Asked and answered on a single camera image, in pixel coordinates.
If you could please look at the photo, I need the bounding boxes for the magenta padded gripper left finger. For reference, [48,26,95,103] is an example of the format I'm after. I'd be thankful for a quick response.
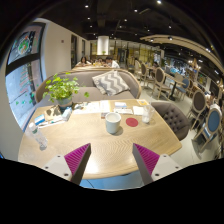
[42,143,91,185]

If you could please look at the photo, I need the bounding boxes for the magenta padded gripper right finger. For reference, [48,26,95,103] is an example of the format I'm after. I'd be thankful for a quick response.
[132,143,182,185]

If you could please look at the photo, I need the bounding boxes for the clear plastic water bottle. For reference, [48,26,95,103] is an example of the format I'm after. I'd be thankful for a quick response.
[29,122,48,149]

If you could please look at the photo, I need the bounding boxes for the red round coaster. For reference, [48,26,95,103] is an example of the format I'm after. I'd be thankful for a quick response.
[126,118,138,127]

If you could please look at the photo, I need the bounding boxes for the tissue pack and cards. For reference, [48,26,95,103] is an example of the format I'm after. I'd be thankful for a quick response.
[34,106,72,126]

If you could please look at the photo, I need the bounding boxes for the dark grey tufted chair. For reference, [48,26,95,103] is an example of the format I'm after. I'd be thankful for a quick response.
[152,102,189,140]

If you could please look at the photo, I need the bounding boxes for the clear drinking glass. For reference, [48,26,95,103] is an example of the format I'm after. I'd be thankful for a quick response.
[142,105,155,123]

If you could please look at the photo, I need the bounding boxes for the white ceramic cup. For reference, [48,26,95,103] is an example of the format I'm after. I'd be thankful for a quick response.
[105,112,121,134]

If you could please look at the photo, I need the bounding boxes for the white menu papers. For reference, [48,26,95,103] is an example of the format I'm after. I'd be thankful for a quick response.
[74,100,133,115]

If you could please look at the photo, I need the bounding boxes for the grey curved sofa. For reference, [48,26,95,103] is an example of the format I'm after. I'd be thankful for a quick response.
[35,67,141,107]

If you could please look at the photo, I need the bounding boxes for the green potted plant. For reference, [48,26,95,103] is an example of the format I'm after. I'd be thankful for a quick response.
[42,73,80,108]

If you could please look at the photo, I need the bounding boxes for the blue backed wooden chair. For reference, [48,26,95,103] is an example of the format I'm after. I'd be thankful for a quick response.
[193,106,222,153]

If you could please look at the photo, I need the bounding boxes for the grey backed wooden chair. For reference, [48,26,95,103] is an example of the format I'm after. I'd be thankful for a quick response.
[187,90,206,120]

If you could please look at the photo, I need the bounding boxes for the grey chevron cushion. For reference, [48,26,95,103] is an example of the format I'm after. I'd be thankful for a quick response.
[93,70,129,96]

